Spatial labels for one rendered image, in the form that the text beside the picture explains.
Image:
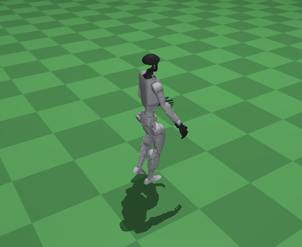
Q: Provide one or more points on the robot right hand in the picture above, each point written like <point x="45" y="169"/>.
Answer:
<point x="182" y="129"/>

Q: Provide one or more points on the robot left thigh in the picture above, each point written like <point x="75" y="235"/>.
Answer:
<point x="148" y="140"/>

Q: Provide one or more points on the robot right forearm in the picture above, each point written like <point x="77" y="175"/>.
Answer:
<point x="170" y="113"/>

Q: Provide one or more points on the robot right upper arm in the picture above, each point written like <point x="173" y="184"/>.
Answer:
<point x="158" y="90"/>

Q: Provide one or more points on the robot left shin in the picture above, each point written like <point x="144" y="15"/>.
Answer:
<point x="143" y="153"/>

